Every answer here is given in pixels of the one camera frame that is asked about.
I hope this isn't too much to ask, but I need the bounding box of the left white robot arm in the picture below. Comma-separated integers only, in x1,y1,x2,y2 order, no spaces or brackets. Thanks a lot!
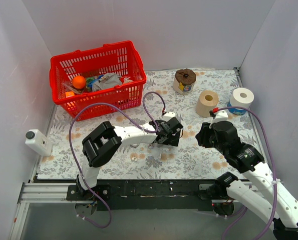
77,116,183,200

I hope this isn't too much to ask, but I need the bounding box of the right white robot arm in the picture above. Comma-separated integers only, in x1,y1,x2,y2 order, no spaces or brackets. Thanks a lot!
195,121,298,240

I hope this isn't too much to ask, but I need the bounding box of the beige toilet paper roll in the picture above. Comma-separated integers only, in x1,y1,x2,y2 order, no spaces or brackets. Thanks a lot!
195,90,219,118

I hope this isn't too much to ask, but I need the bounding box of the white toilet roll blue wrap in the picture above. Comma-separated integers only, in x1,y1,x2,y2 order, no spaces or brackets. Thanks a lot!
227,87,254,116

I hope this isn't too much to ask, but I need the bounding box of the floral patterned table mat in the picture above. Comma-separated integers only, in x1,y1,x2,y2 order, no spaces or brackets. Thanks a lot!
37,68,240,181

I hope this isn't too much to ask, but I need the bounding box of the brown topped paper roll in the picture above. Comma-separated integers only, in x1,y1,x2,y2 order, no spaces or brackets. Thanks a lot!
173,68,196,95

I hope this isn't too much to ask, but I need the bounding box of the grey crumpled snack bag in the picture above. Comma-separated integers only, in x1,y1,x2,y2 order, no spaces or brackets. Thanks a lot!
92,73,122,92

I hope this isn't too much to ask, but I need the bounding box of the red plastic shopping basket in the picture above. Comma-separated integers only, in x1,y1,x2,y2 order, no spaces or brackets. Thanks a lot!
49,40,146,121

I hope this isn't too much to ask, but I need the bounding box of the orange fruit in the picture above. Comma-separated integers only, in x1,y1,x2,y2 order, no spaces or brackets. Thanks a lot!
72,75,86,90

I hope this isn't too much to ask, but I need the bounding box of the small orange box in basket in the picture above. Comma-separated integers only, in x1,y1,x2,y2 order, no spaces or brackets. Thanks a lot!
65,91,75,98

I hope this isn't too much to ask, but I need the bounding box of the white box with grey knob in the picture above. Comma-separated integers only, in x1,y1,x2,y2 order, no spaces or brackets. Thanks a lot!
25,129,53,157

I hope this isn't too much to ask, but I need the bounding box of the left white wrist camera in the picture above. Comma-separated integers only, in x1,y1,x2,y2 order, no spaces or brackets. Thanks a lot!
162,111,176,122

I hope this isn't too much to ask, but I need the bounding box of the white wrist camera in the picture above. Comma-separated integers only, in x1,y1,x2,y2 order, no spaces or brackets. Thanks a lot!
209,107,228,125
162,111,176,122

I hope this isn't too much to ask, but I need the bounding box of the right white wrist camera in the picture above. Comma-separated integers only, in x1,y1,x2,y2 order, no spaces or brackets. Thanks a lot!
209,107,228,125

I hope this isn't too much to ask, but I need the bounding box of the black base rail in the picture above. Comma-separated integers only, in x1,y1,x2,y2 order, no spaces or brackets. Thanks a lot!
66,179,236,212

